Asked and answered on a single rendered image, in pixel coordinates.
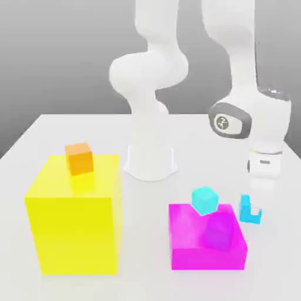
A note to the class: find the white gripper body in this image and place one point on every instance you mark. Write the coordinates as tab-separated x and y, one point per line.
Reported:
263	184

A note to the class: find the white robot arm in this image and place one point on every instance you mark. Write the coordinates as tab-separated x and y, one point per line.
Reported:
145	77

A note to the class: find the small cyan cube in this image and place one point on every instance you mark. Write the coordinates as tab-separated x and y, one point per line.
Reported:
204	200

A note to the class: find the small orange cube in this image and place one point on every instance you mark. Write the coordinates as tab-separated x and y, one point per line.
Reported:
80	162

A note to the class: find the large magenta box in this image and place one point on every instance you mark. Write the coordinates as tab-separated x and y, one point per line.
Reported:
188	257

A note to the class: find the large yellow box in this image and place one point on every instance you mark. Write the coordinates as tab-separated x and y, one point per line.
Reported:
73	232

